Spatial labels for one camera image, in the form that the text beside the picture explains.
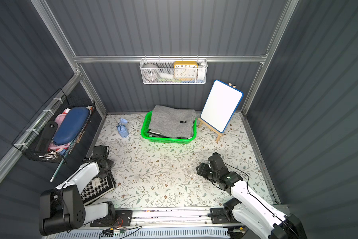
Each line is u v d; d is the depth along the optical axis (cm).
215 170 64
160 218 75
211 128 102
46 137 63
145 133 100
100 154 70
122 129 101
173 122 99
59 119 72
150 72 84
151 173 89
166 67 91
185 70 89
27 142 61
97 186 79
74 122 68
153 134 99
